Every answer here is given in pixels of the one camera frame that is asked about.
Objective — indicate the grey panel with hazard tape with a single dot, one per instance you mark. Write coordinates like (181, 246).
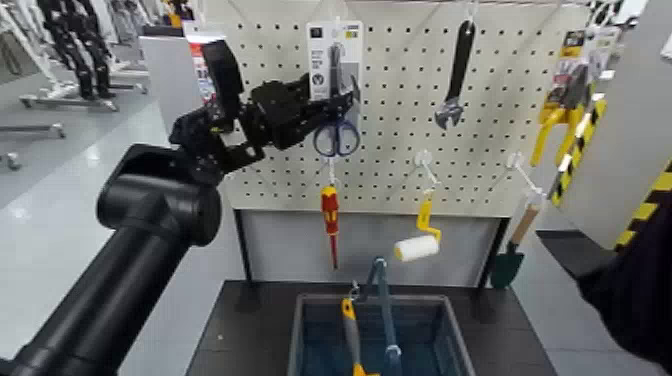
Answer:
(624, 131)

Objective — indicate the black humanoid robot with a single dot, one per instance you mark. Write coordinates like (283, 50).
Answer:
(78, 47)

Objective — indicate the white pegboard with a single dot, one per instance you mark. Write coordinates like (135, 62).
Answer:
(399, 157)

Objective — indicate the grey wheeled base frame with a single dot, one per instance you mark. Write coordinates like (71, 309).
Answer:
(68, 101)

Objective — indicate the red white sealant tube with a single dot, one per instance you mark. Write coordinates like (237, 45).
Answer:
(197, 58)

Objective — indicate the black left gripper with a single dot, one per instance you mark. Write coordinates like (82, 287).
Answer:
(283, 113)

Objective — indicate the grey partition panel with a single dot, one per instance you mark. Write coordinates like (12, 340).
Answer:
(168, 78)

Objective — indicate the white packaged tool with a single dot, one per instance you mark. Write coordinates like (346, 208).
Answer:
(604, 50)

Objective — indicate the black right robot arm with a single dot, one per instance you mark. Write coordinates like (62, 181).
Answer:
(640, 304)

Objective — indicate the grey plastic crate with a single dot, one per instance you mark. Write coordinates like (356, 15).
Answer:
(451, 336)

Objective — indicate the grey metal back panel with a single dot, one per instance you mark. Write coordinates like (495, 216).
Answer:
(367, 246)

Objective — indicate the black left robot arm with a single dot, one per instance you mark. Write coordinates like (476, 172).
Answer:
(131, 252)

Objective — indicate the blue scissors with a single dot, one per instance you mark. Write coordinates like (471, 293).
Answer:
(336, 58)

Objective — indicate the red yellow screwdriver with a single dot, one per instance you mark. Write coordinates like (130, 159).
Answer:
(330, 210)

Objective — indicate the white robot on stand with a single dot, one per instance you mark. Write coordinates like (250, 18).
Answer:
(26, 47)

